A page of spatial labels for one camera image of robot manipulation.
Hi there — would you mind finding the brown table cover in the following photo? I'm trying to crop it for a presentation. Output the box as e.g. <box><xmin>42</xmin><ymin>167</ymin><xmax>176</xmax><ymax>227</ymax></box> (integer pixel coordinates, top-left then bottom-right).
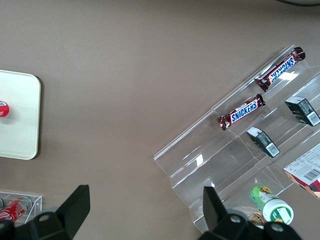
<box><xmin>0</xmin><ymin>0</ymin><xmax>320</xmax><ymax>240</ymax></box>

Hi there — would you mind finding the clear acrylic bottle rack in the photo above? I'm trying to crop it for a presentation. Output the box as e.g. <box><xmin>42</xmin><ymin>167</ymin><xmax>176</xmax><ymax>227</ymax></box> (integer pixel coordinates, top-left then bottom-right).
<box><xmin>0</xmin><ymin>191</ymin><xmax>43</xmax><ymax>225</ymax></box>

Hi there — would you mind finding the red white printed carton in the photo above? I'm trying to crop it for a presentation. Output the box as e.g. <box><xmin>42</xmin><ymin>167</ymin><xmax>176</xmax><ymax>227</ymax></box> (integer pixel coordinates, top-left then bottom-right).
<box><xmin>283</xmin><ymin>143</ymin><xmax>320</xmax><ymax>200</ymax></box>

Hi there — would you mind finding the snickers chocolate bar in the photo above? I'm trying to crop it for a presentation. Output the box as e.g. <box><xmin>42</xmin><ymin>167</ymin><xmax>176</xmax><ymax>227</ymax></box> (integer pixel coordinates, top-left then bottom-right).
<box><xmin>216</xmin><ymin>93</ymin><xmax>266</xmax><ymax>132</ymax></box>
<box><xmin>254</xmin><ymin>46</ymin><xmax>306</xmax><ymax>93</ymax></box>

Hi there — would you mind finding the black looped cable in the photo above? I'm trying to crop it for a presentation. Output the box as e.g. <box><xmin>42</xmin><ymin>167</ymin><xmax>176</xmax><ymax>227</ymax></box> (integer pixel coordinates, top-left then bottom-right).
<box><xmin>274</xmin><ymin>0</ymin><xmax>320</xmax><ymax>7</ymax></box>

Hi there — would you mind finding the small black white box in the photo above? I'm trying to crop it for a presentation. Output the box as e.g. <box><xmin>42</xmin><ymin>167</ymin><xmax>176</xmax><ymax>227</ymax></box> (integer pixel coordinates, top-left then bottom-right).
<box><xmin>246</xmin><ymin>126</ymin><xmax>281</xmax><ymax>158</ymax></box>
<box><xmin>284</xmin><ymin>96</ymin><xmax>320</xmax><ymax>128</ymax></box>

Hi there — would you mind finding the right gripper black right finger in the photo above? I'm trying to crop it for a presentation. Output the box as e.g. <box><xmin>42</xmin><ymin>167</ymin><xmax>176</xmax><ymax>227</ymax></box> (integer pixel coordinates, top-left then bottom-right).
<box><xmin>202</xmin><ymin>186</ymin><xmax>228</xmax><ymax>234</ymax></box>

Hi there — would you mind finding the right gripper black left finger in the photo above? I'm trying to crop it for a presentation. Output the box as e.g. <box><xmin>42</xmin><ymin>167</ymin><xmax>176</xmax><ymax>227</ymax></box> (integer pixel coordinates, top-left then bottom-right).
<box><xmin>55</xmin><ymin>185</ymin><xmax>91</xmax><ymax>240</ymax></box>

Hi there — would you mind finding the clear acrylic stepped stand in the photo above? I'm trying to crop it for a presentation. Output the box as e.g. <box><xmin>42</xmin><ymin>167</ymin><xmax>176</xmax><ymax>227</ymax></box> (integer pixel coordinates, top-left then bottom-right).
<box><xmin>152</xmin><ymin>44</ymin><xmax>320</xmax><ymax>235</ymax></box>

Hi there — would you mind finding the beige plastic tray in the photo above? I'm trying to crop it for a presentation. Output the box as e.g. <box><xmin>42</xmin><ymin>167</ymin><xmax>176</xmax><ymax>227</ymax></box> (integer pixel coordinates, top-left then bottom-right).
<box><xmin>0</xmin><ymin>69</ymin><xmax>42</xmax><ymax>161</ymax></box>

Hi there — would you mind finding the red cola bottle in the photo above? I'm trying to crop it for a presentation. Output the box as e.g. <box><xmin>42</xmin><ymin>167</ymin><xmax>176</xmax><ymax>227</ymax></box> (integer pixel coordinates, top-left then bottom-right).
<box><xmin>0</xmin><ymin>196</ymin><xmax>33</xmax><ymax>223</ymax></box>

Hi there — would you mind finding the red white yogurt cup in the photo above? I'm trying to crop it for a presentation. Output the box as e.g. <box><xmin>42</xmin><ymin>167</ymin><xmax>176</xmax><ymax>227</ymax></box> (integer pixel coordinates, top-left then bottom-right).
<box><xmin>0</xmin><ymin>99</ymin><xmax>11</xmax><ymax>118</ymax></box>

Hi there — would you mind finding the green white capped bottle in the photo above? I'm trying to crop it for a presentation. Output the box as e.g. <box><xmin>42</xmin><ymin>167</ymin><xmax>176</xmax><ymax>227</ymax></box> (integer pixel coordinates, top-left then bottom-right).
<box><xmin>249</xmin><ymin>184</ymin><xmax>295</xmax><ymax>226</ymax></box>

